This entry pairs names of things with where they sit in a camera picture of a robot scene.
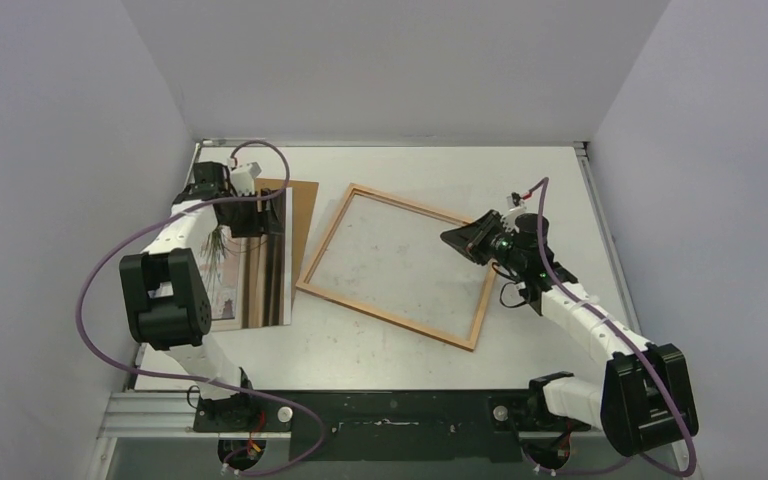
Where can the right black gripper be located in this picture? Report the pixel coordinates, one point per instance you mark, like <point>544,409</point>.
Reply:
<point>480,234</point>

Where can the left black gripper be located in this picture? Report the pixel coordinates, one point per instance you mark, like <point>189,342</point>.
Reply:
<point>264,222</point>

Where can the brown backing board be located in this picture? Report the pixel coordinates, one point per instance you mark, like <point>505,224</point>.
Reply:
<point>298,218</point>

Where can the photo print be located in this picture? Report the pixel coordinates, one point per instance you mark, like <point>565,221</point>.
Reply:
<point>221,260</point>

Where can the clear acrylic sheet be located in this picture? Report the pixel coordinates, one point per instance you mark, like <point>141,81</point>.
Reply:
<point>393,259</point>

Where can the wooden picture frame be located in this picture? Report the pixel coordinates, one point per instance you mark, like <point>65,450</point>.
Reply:
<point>305,284</point>

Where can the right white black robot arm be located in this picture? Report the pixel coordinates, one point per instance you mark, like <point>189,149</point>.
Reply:
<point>645,399</point>

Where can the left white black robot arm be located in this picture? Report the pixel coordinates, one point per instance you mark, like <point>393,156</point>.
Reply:
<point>190,275</point>

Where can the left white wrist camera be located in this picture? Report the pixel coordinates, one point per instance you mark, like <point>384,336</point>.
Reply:
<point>243,179</point>

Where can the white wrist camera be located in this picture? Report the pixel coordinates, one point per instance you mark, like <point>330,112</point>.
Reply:
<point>517,203</point>
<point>243,179</point>

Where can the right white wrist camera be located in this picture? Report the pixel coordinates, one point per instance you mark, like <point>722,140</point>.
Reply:
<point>517,203</point>

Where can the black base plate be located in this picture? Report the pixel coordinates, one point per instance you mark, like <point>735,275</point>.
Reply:
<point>423,444</point>

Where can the aluminium rail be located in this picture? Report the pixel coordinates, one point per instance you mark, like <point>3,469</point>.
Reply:
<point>157,414</point>

